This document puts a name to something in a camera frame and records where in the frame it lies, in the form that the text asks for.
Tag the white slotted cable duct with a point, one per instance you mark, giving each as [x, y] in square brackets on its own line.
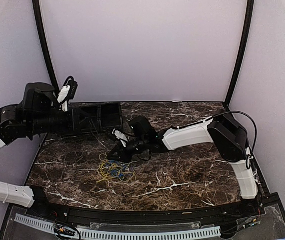
[89, 234]

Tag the black three-compartment tray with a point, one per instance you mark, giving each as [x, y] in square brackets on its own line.
[97, 118]

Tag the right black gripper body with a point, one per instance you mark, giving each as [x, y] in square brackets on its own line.
[130, 155]

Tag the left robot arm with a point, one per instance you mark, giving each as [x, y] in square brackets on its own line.
[40, 112]

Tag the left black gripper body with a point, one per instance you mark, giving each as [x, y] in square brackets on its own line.
[72, 126]

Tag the left black frame post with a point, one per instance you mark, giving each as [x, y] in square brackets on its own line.
[44, 45]

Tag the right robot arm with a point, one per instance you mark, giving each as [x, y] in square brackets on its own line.
[222, 130]

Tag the black frame post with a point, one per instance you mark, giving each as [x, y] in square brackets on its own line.
[241, 53]
[44, 45]

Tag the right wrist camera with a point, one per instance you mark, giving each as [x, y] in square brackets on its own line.
[121, 137]

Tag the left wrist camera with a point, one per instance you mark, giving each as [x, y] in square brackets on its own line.
[67, 93]

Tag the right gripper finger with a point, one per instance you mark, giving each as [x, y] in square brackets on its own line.
[113, 154]
[123, 158]

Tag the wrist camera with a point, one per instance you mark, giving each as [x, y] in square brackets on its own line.
[121, 137]
[67, 93]

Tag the black front rail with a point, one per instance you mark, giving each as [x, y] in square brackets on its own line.
[85, 216]

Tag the right black frame post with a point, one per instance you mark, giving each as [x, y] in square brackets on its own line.
[241, 53]

